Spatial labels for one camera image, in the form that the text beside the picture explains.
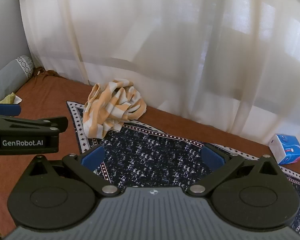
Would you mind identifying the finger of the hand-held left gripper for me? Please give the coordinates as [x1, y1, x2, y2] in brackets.
[0, 103, 22, 117]
[0, 116, 69, 137]

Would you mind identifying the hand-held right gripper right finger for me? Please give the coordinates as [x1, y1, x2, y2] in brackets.
[187, 144, 286, 197]

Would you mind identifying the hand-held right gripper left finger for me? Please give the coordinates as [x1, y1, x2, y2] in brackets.
[25, 144, 123, 197]

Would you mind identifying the orange white striped shirt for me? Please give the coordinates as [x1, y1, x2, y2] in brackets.
[83, 79, 147, 139]

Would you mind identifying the light green cloth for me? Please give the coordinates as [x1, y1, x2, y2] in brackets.
[0, 92, 17, 104]

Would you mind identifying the grey bolster pillow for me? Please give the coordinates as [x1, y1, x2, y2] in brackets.
[0, 56, 35, 103]

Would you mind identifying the dark blue patterned mat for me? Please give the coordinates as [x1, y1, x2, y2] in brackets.
[66, 101, 300, 237]

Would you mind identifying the blue tissue pack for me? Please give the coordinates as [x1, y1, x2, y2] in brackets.
[269, 134, 300, 166]

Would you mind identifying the white sheer curtain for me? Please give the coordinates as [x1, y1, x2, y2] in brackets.
[17, 0, 300, 147]

